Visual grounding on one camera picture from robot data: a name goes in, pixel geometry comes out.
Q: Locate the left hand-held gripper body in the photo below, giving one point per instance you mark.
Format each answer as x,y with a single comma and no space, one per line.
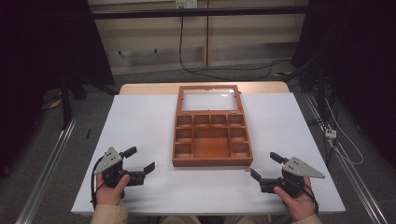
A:
109,160

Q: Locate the person's left hand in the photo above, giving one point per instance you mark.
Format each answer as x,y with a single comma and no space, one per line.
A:
109,194

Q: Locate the small black floor object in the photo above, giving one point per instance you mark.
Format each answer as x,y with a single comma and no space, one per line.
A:
88,133

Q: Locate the white table mat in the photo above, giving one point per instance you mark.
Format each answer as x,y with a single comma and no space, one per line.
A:
146,130

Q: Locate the wooden compartment box with lid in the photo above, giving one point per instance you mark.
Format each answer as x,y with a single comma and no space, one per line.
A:
211,147

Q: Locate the white wall socket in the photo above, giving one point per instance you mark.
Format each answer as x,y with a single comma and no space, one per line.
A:
186,3

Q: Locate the light wooden table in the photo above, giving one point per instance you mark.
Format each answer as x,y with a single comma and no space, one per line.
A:
149,88

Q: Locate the aluminium floor rail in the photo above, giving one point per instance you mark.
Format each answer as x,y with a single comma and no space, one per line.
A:
348,174
46,174

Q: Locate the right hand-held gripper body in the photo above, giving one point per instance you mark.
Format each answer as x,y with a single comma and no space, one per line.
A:
299,169

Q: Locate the black curtain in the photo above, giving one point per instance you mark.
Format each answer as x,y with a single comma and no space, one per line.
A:
358,46
40,46

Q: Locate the black metal stand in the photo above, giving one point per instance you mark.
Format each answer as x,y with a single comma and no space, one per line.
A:
320,90
65,99

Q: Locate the white power plug block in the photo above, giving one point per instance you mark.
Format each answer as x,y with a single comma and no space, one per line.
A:
330,133

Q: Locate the yellow floor tape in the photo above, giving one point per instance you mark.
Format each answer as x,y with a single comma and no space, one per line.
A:
281,73
55,103

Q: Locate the black horizontal bar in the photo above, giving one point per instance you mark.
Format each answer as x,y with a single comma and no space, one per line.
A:
199,12

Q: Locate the person's right hand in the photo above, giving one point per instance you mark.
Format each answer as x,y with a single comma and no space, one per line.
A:
299,207

